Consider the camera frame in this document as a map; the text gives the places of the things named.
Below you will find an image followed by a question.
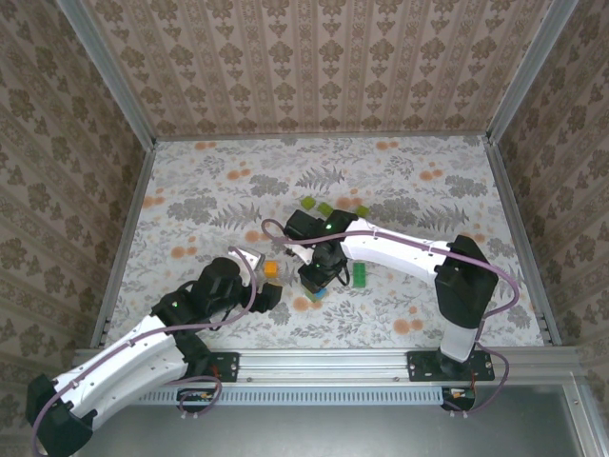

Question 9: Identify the aluminium side rail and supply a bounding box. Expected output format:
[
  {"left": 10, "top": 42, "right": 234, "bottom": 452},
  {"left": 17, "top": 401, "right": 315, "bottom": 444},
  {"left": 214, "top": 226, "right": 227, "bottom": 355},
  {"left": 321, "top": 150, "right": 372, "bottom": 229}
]
[
  {"left": 483, "top": 137, "right": 563, "bottom": 348},
  {"left": 88, "top": 140, "right": 158, "bottom": 348}
]

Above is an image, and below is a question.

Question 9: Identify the wide aluminium frame rail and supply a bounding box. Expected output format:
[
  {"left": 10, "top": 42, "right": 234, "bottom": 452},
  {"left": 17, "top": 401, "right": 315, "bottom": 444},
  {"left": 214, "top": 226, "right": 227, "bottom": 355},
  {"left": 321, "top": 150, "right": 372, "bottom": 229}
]
[{"left": 70, "top": 346, "right": 587, "bottom": 383}]

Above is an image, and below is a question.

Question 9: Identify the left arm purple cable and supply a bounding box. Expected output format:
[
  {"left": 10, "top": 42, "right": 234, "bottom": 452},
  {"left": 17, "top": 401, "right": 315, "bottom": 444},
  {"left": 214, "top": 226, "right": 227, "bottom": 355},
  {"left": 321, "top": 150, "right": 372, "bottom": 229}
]
[{"left": 30, "top": 245, "right": 261, "bottom": 457}]

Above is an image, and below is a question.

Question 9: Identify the aluminium frame profile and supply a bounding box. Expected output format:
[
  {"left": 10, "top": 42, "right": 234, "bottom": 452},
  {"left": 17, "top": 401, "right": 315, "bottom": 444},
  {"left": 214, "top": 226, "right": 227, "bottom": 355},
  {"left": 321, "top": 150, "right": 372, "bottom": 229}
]
[
  {"left": 42, "top": 380, "right": 91, "bottom": 457},
  {"left": 563, "top": 383, "right": 609, "bottom": 457}
]

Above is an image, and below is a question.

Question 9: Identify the black control board with wires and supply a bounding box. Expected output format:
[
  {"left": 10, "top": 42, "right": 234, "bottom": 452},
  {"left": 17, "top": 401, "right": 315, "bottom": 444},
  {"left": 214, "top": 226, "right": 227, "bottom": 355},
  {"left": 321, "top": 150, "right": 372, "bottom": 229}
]
[
  {"left": 441, "top": 386, "right": 478, "bottom": 413},
  {"left": 176, "top": 387, "right": 216, "bottom": 414}
]

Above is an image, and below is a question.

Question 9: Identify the thin aluminium rail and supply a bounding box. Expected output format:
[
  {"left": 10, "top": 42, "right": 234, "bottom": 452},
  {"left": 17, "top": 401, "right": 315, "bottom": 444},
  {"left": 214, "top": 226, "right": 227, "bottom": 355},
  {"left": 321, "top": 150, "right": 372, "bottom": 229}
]
[{"left": 154, "top": 132, "right": 491, "bottom": 142}]

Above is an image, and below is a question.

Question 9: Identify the white slotted cable duct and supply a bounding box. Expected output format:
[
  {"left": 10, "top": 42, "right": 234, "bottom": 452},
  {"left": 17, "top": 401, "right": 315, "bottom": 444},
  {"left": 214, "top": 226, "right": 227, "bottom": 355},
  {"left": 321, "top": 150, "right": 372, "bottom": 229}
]
[{"left": 88, "top": 386, "right": 446, "bottom": 406}]

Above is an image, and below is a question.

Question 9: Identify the grey metal panel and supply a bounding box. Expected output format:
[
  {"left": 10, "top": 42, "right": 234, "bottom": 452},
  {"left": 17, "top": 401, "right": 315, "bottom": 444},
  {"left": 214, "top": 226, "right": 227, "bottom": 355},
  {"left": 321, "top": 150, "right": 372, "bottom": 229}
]
[{"left": 75, "top": 384, "right": 585, "bottom": 457}]

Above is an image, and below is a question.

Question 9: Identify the aluminium frame post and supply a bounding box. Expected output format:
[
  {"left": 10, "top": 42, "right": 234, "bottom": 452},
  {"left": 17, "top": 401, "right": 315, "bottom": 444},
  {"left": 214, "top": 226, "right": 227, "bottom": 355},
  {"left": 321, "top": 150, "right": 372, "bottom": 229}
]
[
  {"left": 55, "top": 0, "right": 158, "bottom": 149},
  {"left": 485, "top": 0, "right": 580, "bottom": 147}
]

